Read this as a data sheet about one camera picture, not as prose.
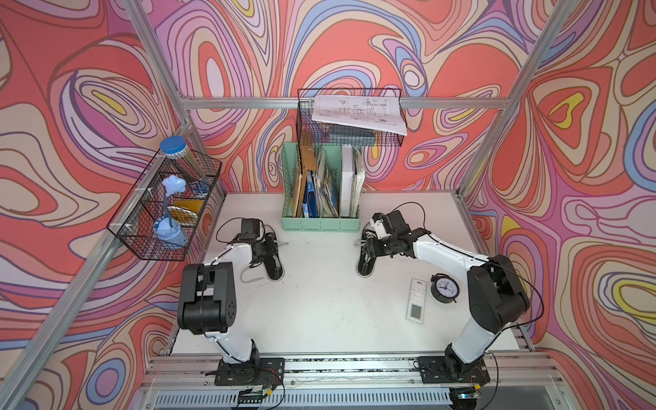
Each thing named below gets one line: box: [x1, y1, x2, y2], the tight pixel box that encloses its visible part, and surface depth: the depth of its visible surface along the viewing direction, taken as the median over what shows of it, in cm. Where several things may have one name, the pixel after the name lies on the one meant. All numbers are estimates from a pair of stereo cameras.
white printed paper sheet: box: [311, 94, 409, 136], surface depth 86 cm
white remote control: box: [405, 277, 428, 325], surface depth 88 cm
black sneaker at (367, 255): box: [357, 222, 377, 277], surface depth 93 cm
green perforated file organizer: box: [281, 142, 366, 233], surface depth 103 cm
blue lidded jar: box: [159, 135, 205, 184], surface depth 75 cm
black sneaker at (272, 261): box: [263, 232, 284, 281], surface depth 95 cm
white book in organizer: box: [339, 144, 354, 217], surface depth 98 cm
